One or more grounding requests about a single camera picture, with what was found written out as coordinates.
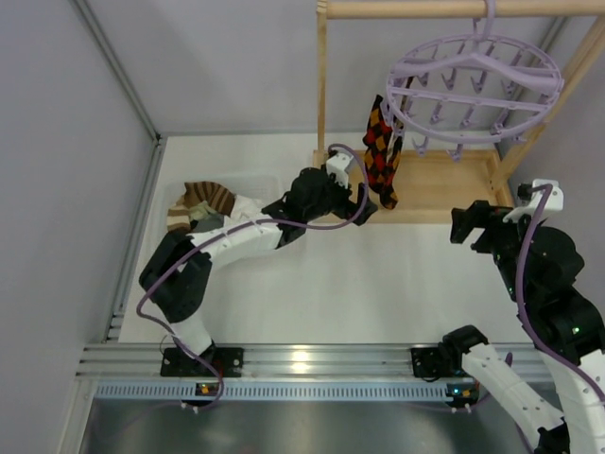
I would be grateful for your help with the grey sock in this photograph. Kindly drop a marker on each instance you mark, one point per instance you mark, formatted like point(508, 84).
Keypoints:
point(208, 224)

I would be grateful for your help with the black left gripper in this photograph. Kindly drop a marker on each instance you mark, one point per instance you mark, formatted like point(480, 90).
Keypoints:
point(344, 200)

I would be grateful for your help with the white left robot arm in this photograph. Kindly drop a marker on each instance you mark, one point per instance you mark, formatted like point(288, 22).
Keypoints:
point(176, 277)

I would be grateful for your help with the white plastic basket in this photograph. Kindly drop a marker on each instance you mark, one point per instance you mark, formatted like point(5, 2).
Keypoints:
point(259, 186)

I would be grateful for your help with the purple round clip hanger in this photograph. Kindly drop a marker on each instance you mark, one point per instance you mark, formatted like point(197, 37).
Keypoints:
point(469, 89)

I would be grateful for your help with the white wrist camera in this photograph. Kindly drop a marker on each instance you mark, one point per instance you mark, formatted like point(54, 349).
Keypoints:
point(338, 166)
point(532, 195)

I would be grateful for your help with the pale yellow sock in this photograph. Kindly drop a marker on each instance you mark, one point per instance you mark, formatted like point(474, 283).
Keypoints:
point(200, 211)

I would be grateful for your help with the argyle sock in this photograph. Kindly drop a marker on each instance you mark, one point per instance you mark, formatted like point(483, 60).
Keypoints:
point(381, 159)

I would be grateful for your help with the brown striped sock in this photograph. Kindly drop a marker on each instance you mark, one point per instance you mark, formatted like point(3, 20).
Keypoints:
point(216, 195)
point(178, 218)

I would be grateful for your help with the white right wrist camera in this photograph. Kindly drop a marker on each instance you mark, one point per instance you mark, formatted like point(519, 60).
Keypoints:
point(532, 195)

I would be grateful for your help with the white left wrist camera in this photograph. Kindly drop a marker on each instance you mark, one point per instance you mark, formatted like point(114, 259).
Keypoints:
point(338, 166)

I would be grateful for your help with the aluminium mounting rail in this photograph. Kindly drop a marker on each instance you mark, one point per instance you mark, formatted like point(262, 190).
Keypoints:
point(269, 372)

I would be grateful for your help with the white sock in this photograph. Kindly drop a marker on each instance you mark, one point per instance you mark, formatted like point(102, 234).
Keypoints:
point(245, 208)

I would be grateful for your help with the wooden hanger rack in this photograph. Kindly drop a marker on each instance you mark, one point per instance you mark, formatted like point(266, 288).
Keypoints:
point(430, 186)

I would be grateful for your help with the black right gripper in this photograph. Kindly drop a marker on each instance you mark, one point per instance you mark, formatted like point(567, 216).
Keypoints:
point(479, 226)

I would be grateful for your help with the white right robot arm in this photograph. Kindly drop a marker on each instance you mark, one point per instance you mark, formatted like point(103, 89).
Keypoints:
point(539, 265)

